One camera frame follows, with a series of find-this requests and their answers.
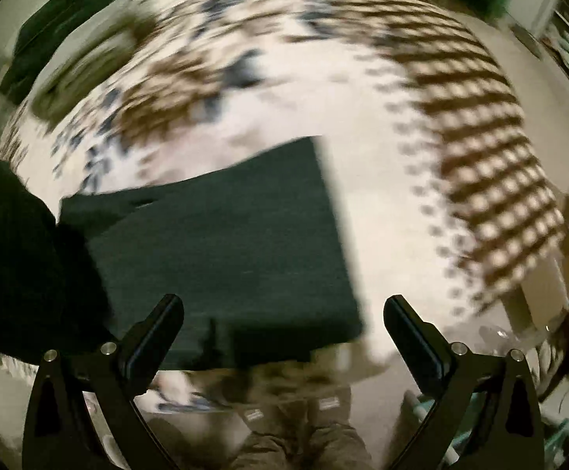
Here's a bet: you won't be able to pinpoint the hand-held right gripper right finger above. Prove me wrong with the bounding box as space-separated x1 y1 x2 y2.
384 295 544 470

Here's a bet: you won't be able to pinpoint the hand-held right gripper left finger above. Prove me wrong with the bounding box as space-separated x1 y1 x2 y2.
22 295 186 470

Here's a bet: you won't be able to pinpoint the blue jeans pants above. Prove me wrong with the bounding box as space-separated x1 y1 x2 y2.
58 136 366 370

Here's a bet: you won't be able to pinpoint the teal rack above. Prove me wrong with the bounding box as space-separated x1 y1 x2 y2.
404 392 481 470

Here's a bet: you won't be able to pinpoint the open flat cardboard box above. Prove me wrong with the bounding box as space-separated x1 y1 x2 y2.
504 188 569 338

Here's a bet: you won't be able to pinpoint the dark cloth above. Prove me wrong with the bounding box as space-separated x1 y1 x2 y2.
0 139 114 360

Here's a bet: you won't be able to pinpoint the floral bedsheet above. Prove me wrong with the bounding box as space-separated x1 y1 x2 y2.
0 0 491 402

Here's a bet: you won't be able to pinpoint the brown checked blanket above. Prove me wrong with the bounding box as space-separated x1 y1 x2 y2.
284 0 566 314

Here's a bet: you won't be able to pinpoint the grey folded towel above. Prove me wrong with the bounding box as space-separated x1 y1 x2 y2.
29 22 146 121

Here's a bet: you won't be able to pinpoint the dark jacket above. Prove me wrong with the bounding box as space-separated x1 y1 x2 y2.
0 0 149 106

